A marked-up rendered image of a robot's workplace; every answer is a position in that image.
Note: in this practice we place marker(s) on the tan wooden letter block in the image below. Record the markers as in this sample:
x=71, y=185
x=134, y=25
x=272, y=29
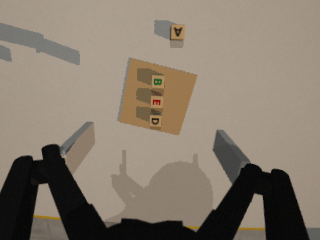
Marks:
x=155, y=119
x=156, y=101
x=177, y=32
x=157, y=81

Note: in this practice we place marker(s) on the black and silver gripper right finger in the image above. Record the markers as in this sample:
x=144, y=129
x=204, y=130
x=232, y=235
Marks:
x=283, y=218

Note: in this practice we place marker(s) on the brown square mat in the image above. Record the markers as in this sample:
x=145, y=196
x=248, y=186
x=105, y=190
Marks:
x=178, y=87

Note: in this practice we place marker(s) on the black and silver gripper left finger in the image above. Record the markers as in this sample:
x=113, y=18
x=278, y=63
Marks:
x=19, y=192

